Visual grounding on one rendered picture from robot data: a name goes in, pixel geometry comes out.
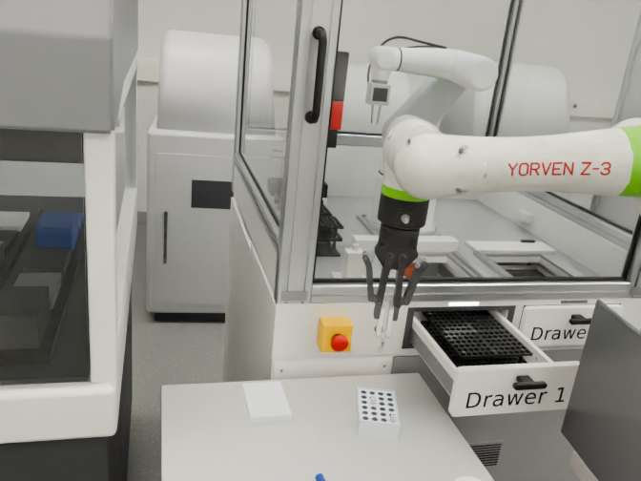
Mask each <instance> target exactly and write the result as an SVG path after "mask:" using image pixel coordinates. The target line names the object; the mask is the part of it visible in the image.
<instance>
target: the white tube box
mask: <svg viewBox="0 0 641 481"><path fill-rule="evenodd" d="M371 396H376V397H377V402H376V405H371V404H370V403H371V402H370V401H371ZM392 413H395V414H396V415H397V419H396V423H391V422H390V416H391V414H392ZM356 415H357V433H358V436H366V437H377V438H386V439H396V440H398V436H399V430H400V418H399V412H398V406H397V400H396V394H395V390H389V389H379V388H369V387H358V388H357V396H356Z"/></svg>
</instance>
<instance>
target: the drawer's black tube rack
mask: <svg viewBox="0 0 641 481"><path fill-rule="evenodd" d="M422 313H423V314H424V315H425V317H426V318H427V319H428V321H421V325H422V326H423V327H424V328H425V330H426V331H427V332H428V333H429V335H430V336H431V337H432V338H433V339H434V341H435V342H436V343H437V344H438V346H439V347H440V348H441V349H442V350H443V352H444V353H445V354H446V356H447V357H448V358H449V359H450V360H451V362H452V363H453V364H454V365H455V367H459V366H488V365H509V364H528V362H527V361H526V360H525V359H524V358H523V356H521V357H499V358H477V359H461V358H460V357H459V355H458V352H472V351H494V352H495V351H496V350H520V349H522V350H524V349H527V348H526V347H525V346H524V345H523V344H522V343H521V342H520V341H519V340H518V339H516V338H515V337H514V336H513V335H512V334H511V333H510V332H509V331H508V330H507V329H506V328H505V327H504V326H503V325H501V324H500V323H499V322H498V321H497V320H496V319H495V318H494V317H493V316H492V315H491V314H490V313H489V312H488V311H486V310H467V311H423V312H422ZM495 353H496V352H495ZM496 354H497V353H496ZM497 355H498V354H497Z"/></svg>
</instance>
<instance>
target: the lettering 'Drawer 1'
mask: <svg viewBox="0 0 641 481"><path fill-rule="evenodd" d="M560 389H561V393H560V397H559V400H558V401H555V403H556V402H564V400H561V398H562V394H563V390H564V388H563V387H560V388H558V390H560ZM471 394H476V395H478V396H479V400H478V403H477V404H476V405H475V406H471V407H469V406H468V404H469V399H470V395H471ZM530 394H533V395H534V397H529V398H528V396H529V395H530ZM523 395H524V393H522V394H521V396H520V398H519V400H518V402H517V394H514V396H513V398H512V400H511V402H510V394H509V395H508V405H509V406H511V404H512V402H513V400H514V398H515V401H516V405H518V404H519V402H520V400H521V398H522V397H523ZM497 396H501V397H502V399H496V400H494V401H493V404H492V405H493V406H494V407H498V406H502V405H503V401H504V396H503V395H502V394H499V395H495V397H497ZM527 399H536V394H535V393H534V392H531V393H529V394H528V395H527V396H526V399H525V402H526V404H528V405H530V404H534V402H532V403H528V402H527ZM496 401H501V403H500V404H499V405H495V402H496ZM480 402H481V395H480V394H479V393H477V392H472V393H468V397H467V402H466V407H465V408H475V407H477V406H478V405H479V404H480Z"/></svg>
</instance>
